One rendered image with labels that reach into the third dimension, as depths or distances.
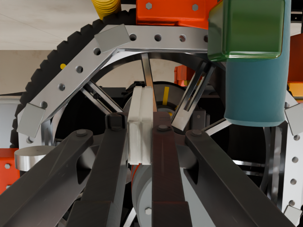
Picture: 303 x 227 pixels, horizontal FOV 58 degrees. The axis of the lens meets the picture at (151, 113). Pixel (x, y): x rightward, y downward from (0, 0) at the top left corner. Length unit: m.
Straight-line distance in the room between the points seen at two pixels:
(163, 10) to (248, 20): 0.33
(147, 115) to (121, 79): 6.50
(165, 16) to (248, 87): 0.19
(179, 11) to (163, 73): 6.09
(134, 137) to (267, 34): 0.10
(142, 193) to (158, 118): 0.21
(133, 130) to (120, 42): 0.35
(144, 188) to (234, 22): 0.26
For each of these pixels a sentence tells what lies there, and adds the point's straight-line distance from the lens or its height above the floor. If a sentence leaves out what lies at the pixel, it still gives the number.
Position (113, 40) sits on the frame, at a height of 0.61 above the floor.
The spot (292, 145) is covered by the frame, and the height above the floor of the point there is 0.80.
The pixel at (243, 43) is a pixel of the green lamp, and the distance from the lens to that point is 0.18.
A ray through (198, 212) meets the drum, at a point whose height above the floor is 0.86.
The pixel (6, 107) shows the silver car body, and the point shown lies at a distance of 1.01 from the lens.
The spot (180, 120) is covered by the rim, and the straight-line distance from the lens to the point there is 0.62.
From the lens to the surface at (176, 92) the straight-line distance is 1.05.
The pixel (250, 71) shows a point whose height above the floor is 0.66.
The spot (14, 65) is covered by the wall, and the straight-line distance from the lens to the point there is 7.52.
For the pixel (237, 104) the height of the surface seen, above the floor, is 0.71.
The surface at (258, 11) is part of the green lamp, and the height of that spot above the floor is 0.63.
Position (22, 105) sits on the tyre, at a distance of 0.62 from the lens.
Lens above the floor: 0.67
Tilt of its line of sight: 7 degrees up
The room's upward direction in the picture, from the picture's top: 179 degrees counter-clockwise
